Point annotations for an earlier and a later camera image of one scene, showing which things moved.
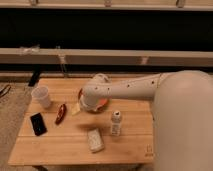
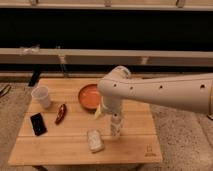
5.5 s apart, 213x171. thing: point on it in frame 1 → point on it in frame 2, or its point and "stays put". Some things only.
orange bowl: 94,97 stays put
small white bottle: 116,123 stays put
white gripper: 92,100 → 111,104
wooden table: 55,130 stays put
